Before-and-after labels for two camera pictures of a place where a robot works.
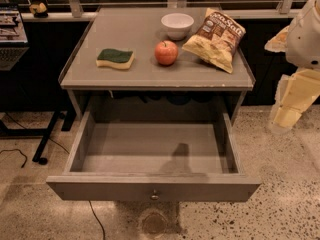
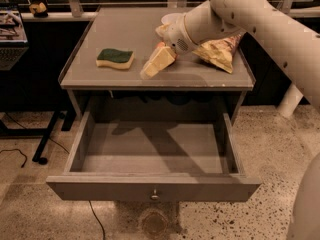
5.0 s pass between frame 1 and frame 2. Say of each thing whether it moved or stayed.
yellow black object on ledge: stayed
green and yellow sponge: stayed
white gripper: moved
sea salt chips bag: stayed
